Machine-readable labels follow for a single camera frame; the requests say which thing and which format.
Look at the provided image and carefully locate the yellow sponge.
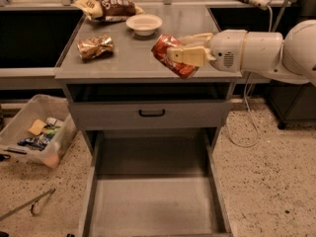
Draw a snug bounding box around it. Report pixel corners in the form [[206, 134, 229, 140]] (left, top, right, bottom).
[[28, 119, 46, 135]]

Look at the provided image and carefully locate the closed grey top drawer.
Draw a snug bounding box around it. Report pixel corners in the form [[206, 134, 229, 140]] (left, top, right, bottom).
[[69, 101, 232, 130]]

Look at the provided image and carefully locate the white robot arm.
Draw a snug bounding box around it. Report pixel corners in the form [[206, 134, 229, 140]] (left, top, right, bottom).
[[167, 20, 316, 85]]

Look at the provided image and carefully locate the blue snack packet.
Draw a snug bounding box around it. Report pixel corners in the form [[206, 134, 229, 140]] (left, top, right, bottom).
[[17, 133, 51, 151]]

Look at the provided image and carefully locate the white bowl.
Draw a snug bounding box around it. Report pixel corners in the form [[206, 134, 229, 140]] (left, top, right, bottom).
[[126, 14, 163, 37]]

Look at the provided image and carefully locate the white cable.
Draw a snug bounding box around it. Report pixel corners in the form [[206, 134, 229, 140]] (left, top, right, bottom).
[[225, 4, 275, 148]]

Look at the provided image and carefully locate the crushed red coke can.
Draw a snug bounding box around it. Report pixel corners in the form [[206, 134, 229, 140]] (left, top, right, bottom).
[[151, 34, 198, 79]]

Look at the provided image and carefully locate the brown chip bag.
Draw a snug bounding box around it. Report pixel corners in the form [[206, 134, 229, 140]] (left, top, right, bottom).
[[75, 0, 145, 23]]

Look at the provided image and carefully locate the metal grabber tool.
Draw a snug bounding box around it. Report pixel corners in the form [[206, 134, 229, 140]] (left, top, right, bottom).
[[0, 189, 55, 221]]

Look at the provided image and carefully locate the grey drawer cabinet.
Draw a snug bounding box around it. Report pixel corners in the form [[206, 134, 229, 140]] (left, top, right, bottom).
[[53, 4, 244, 237]]

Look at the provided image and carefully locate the dark cabinet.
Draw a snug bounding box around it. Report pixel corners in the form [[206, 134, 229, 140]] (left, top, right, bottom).
[[266, 81, 316, 129]]

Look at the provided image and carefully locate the crushed gold can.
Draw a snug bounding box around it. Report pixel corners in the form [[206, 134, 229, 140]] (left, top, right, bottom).
[[77, 35, 115, 60]]

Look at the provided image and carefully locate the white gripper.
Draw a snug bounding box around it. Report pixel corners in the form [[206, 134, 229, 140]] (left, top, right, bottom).
[[167, 30, 248, 73]]

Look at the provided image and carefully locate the open grey middle drawer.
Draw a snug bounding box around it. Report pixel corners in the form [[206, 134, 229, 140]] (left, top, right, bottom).
[[78, 129, 234, 237]]

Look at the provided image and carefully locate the clear plastic bin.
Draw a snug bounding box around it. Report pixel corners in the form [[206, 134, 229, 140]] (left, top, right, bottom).
[[0, 95, 76, 168]]

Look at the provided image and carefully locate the white small bottle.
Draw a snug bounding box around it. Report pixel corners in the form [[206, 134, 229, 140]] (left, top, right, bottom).
[[46, 117, 63, 126]]

